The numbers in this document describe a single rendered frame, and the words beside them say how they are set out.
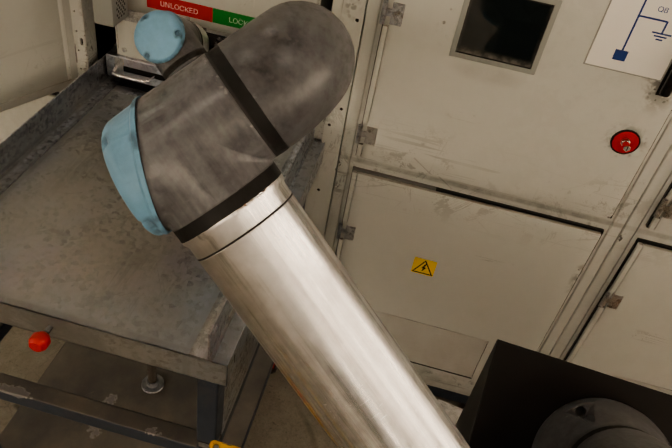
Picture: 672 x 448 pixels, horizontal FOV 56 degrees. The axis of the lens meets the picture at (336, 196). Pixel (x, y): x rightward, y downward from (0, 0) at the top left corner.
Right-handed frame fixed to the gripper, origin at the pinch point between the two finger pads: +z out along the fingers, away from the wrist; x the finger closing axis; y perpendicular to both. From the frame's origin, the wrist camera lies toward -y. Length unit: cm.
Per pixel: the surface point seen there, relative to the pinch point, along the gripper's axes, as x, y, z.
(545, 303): -43, 95, 23
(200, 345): -47, 24, -48
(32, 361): -102, -43, 28
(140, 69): -8.1, -19.1, 9.7
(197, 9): 8.6, -5.0, 1.3
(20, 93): -20.0, -42.8, -0.1
